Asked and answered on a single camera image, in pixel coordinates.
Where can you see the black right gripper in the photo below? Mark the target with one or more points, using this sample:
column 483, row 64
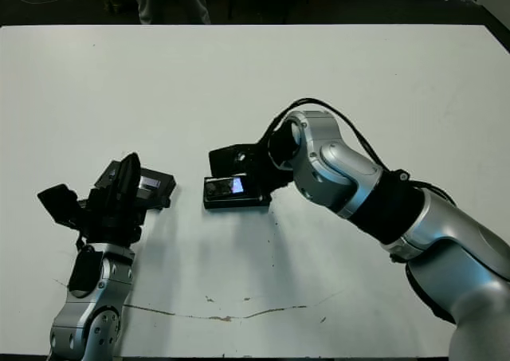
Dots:
column 281, row 150

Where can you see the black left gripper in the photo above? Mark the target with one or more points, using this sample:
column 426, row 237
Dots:
column 111, row 221

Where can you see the slim black camera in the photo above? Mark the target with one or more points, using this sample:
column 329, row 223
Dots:
column 219, row 187

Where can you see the black box lid blue label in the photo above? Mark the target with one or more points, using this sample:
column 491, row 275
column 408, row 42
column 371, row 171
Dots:
column 163, row 195

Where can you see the black box base white inlay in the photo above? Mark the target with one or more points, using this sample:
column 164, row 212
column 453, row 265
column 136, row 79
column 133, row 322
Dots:
column 235, row 203

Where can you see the person legs grey trousers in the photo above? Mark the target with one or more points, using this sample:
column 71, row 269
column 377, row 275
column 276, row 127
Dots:
column 171, row 0

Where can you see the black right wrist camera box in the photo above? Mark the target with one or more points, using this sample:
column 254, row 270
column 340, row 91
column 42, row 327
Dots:
column 227, row 159

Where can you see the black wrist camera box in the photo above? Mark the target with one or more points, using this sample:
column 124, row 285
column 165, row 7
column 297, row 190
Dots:
column 227, row 159
column 57, row 205

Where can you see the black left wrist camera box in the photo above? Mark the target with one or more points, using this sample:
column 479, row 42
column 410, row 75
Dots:
column 57, row 205

